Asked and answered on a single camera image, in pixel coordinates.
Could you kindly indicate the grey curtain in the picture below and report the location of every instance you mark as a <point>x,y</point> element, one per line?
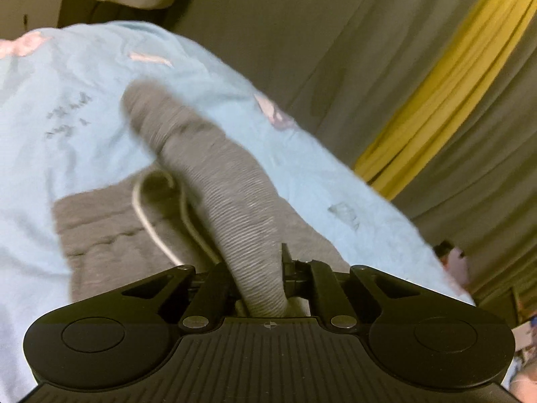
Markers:
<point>335,33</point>
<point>482,176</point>

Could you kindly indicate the yellow curtain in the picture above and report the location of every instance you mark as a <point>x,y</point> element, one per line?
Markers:
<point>453,79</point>

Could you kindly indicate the blue mushroom printed blanket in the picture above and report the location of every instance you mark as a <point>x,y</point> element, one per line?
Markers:
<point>75,109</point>

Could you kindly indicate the dark cabinet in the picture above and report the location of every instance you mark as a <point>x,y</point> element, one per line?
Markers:
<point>33,4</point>

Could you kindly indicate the pink plush toy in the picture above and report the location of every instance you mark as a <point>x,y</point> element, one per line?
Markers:
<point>455,262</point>

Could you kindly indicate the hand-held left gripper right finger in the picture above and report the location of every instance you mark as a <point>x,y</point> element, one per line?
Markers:
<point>321,289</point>

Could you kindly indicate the grey knit pants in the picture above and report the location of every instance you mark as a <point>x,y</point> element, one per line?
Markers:
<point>235,201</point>

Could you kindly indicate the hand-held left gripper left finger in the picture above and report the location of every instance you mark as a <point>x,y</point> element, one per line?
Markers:
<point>216,289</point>

